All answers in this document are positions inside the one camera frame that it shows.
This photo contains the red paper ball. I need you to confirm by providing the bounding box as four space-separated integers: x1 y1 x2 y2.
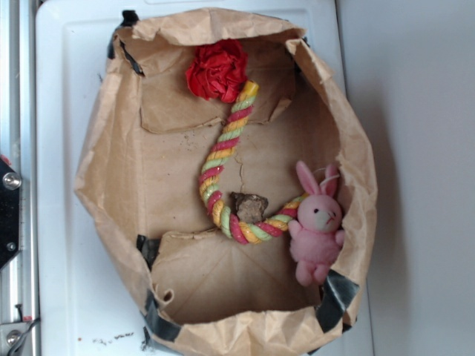
186 39 248 103

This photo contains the brown paper bag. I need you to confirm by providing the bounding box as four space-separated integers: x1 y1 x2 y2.
75 7 378 355

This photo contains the brown rock chunk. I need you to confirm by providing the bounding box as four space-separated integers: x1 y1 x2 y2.
231 192 269 223

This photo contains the pink plush bunny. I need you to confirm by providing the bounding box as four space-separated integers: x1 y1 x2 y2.
288 161 345 287

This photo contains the white plastic tray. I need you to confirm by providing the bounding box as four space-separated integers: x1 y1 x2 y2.
36 1 344 355

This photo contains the metal clamp with screw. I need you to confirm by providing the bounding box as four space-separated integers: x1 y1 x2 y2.
1 318 40 356

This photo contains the multicoloured twisted rope toy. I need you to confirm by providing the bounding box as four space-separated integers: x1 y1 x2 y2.
199 81 308 245

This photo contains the black bracket with bolt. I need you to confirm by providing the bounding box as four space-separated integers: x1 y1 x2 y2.
0 156 22 269

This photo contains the aluminium frame rail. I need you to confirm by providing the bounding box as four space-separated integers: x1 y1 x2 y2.
0 0 42 356

